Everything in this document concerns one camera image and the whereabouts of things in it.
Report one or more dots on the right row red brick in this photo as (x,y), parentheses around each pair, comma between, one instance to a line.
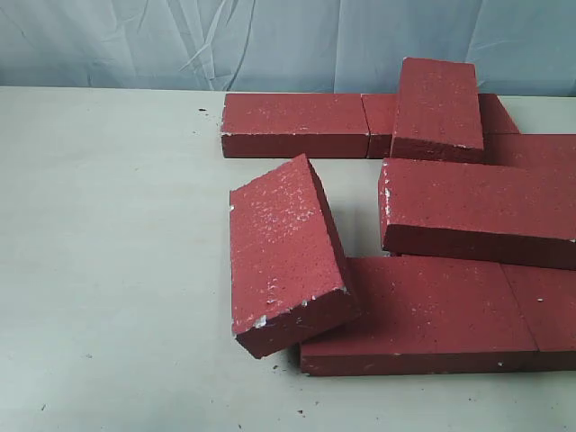
(530,151)

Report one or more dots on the pale blue backdrop cloth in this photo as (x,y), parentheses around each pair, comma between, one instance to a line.
(517,47)

